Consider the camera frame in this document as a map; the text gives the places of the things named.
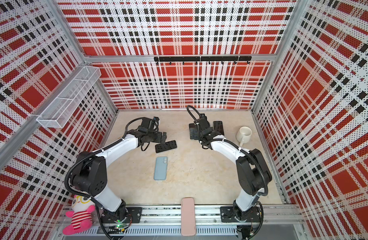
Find black phone horizontal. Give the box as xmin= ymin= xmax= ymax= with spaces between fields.
xmin=188 ymin=122 xmax=200 ymax=141

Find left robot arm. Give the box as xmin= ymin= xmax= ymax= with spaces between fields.
xmin=64 ymin=117 xmax=167 ymax=221

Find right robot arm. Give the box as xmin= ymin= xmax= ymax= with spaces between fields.
xmin=186 ymin=105 xmax=273 ymax=222

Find white mug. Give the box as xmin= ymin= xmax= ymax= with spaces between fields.
xmin=236 ymin=126 xmax=253 ymax=146

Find pink plush toy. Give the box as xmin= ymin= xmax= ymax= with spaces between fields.
xmin=62 ymin=195 xmax=96 ymax=236

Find black hook rail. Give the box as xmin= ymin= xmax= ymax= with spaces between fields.
xmin=154 ymin=56 xmax=252 ymax=64

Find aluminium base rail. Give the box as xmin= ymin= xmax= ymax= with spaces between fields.
xmin=56 ymin=203 xmax=305 ymax=238

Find pink phone on rail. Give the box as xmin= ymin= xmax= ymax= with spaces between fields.
xmin=181 ymin=198 xmax=197 ymax=237

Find white wire basket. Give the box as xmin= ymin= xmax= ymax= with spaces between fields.
xmin=36 ymin=66 xmax=101 ymax=129

